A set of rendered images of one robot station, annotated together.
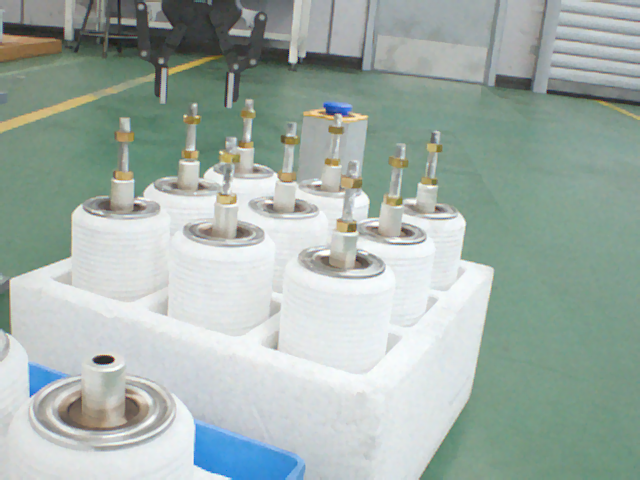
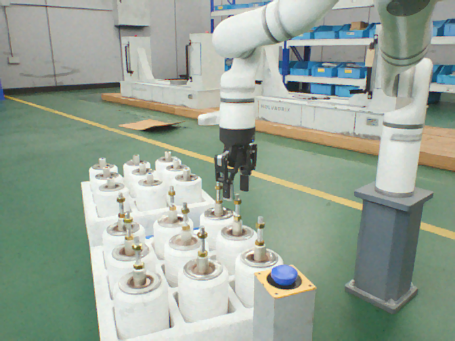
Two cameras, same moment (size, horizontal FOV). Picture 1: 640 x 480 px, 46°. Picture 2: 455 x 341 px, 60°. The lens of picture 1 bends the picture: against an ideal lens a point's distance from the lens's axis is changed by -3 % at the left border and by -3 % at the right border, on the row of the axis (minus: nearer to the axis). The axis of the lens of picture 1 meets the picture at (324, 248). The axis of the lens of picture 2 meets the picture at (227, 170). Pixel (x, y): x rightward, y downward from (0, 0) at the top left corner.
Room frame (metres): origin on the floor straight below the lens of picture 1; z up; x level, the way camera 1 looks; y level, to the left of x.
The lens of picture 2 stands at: (1.39, -0.42, 0.65)
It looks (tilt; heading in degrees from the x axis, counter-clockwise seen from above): 17 degrees down; 136
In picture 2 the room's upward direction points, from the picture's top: straight up
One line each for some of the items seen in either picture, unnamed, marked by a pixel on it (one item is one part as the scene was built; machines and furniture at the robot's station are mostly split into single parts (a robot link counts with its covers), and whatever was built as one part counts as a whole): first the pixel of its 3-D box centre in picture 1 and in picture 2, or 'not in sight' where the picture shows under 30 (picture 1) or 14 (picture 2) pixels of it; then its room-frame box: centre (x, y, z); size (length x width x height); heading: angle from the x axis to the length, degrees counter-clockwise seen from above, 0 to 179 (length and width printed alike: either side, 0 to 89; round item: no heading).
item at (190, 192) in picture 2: not in sight; (187, 203); (0.43, 0.33, 0.16); 0.10 x 0.10 x 0.18
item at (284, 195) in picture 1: (284, 196); (185, 236); (0.78, 0.05, 0.26); 0.02 x 0.02 x 0.03
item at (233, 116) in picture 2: not in sight; (229, 109); (0.81, 0.15, 0.53); 0.11 x 0.09 x 0.06; 13
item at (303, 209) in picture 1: (283, 208); (186, 241); (0.78, 0.05, 0.25); 0.08 x 0.08 x 0.01
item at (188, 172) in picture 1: (188, 175); (237, 227); (0.83, 0.16, 0.26); 0.02 x 0.02 x 0.03
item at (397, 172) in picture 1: (395, 182); (128, 229); (0.74, -0.06, 0.30); 0.01 x 0.01 x 0.08; 74
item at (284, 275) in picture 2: (336, 110); (284, 276); (1.08, 0.00, 0.32); 0.04 x 0.04 x 0.02
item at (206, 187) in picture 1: (187, 187); (237, 233); (0.83, 0.16, 0.25); 0.08 x 0.08 x 0.01
